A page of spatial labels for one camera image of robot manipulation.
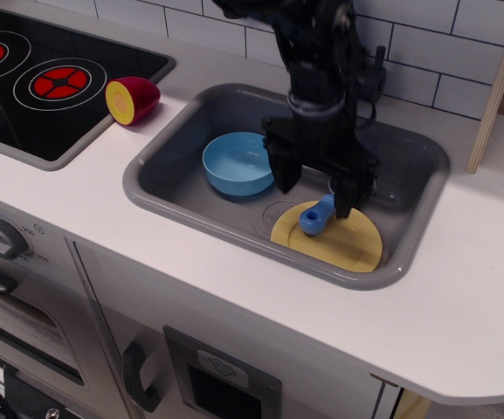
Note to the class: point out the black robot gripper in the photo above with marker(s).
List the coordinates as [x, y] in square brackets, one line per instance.
[328, 145]

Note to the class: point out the blue handled grey spoon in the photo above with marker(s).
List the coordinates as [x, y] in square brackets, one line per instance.
[314, 219]

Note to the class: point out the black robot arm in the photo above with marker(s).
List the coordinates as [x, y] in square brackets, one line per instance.
[321, 51]

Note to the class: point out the blue plastic bowl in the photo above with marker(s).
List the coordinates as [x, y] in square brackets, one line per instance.
[236, 164]

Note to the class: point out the grey toy sink basin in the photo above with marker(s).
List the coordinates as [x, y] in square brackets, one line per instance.
[168, 178]

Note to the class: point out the yellow plastic plate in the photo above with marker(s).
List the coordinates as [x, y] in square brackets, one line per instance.
[353, 244]

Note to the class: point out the dark grey toy faucet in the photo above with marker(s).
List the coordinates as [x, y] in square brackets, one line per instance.
[372, 82]

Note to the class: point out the red yellow toy fruit half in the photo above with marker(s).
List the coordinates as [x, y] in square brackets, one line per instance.
[130, 99]

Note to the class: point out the grey dispenser panel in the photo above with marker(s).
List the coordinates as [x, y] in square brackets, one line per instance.
[220, 386]

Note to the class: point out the black toy stovetop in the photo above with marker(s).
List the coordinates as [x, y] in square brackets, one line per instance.
[52, 88]

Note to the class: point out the grey oven knob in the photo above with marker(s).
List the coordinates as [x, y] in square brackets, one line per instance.
[12, 243]

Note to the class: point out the toy oven door window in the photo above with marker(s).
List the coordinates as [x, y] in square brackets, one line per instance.
[28, 334]

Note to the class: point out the wooden side post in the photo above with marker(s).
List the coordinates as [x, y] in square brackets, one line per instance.
[502, 83]

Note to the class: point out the dark grey cabinet handle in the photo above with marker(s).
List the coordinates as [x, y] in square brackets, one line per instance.
[133, 359]

